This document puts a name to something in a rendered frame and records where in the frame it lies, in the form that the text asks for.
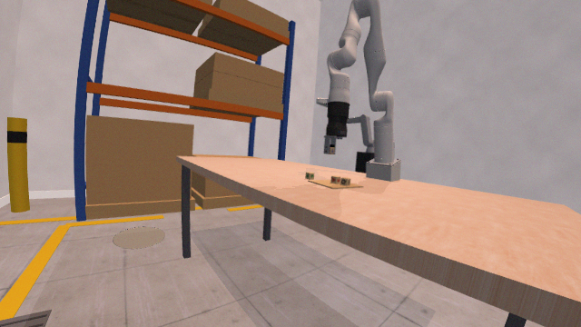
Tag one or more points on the tan flat mat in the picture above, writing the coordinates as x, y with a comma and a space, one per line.
330, 185

